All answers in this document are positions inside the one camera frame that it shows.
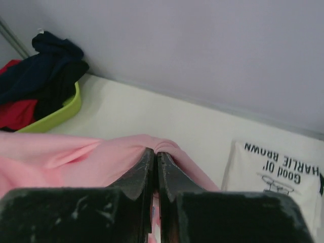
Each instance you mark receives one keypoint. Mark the pink t shirt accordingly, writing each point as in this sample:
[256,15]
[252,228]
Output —
[55,161]

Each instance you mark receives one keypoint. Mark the lime green plastic basket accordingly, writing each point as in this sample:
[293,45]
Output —
[70,108]

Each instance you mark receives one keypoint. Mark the white printed folded t shirt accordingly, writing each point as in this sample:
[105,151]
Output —
[252,167]

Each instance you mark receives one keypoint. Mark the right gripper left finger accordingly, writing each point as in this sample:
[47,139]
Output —
[120,212]

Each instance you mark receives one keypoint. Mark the red t shirt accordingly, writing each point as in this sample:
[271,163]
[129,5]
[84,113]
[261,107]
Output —
[17,111]

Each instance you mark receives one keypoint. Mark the black t shirt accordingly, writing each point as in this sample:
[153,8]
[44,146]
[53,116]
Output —
[51,97]

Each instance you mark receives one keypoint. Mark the navy blue t shirt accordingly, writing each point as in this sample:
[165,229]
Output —
[35,71]

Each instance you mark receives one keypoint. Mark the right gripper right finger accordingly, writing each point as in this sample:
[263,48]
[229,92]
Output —
[189,213]

